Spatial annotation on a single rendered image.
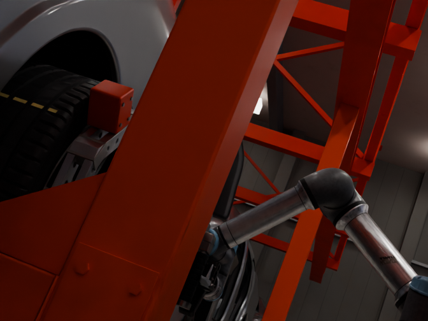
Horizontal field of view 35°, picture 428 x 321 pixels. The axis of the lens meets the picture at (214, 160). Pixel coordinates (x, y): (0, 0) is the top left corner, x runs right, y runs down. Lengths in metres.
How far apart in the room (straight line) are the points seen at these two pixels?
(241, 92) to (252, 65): 0.05
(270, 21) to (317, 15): 4.11
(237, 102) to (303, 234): 4.27
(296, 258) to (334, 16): 1.86
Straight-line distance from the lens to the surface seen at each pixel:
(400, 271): 1.95
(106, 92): 1.48
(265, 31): 1.18
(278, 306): 5.26
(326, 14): 5.30
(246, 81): 1.14
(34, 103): 1.50
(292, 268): 5.30
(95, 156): 1.44
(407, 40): 5.24
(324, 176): 1.92
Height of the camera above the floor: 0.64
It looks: 16 degrees up
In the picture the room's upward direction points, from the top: 22 degrees clockwise
